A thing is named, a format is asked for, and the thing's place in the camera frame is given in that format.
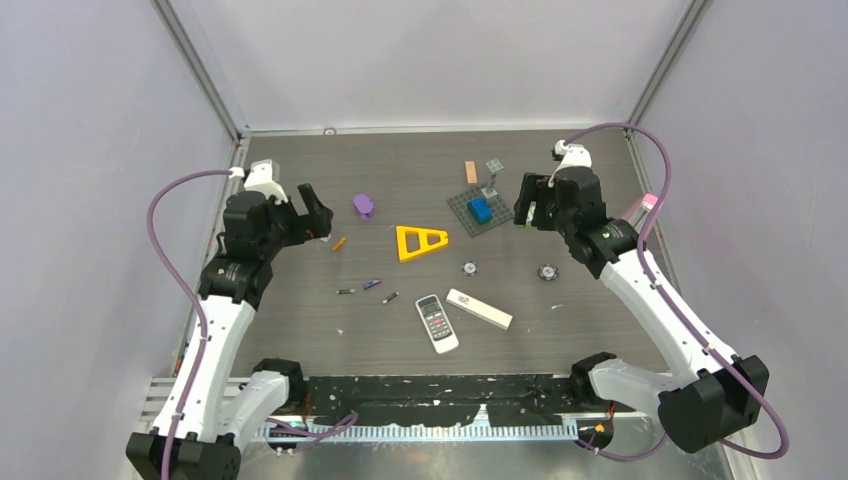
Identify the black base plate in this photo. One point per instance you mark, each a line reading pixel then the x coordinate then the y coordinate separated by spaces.
pixel 447 400

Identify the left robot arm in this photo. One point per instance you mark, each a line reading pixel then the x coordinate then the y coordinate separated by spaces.
pixel 198 435

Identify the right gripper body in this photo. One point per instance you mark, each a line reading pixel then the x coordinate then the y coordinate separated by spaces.
pixel 536 188

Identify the purple spool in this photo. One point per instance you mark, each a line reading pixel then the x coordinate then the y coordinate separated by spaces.
pixel 364 206

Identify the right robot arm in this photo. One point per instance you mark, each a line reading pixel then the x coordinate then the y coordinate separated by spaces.
pixel 710 392

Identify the small wooden block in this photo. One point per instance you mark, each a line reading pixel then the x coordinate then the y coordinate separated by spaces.
pixel 470 173

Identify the poker chip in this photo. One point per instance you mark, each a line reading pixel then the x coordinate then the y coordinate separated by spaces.
pixel 470 268
pixel 548 272

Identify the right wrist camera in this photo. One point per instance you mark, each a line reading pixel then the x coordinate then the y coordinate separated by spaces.
pixel 570 155

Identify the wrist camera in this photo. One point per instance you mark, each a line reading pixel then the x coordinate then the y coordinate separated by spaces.
pixel 263 177
pixel 570 155

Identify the pink metronome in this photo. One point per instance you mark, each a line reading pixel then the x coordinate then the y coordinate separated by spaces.
pixel 637 213

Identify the orange small cylinder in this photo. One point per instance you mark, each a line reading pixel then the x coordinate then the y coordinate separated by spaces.
pixel 339 244

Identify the green monster toy cube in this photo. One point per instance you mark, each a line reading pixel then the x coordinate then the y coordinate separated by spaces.
pixel 530 215

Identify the yellow triangular frame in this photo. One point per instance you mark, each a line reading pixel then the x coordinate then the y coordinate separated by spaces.
pixel 414 242

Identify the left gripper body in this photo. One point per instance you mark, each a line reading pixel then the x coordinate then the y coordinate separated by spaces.
pixel 289 228

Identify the grey lego post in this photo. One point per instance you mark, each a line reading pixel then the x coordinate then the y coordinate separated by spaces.
pixel 493 177

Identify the blue lego brick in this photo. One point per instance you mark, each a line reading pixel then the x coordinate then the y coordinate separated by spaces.
pixel 480 210

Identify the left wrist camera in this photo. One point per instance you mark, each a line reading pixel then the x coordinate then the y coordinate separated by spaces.
pixel 263 177

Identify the poker chip right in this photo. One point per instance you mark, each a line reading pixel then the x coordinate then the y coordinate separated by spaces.
pixel 548 272

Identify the poker chip left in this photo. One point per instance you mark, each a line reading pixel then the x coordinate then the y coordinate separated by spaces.
pixel 470 268

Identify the white remote battery cover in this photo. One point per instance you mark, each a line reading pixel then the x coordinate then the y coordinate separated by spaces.
pixel 479 309

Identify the black battery right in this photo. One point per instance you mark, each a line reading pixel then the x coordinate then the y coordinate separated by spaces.
pixel 390 297

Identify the white remote control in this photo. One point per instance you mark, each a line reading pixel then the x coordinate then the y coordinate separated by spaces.
pixel 436 323

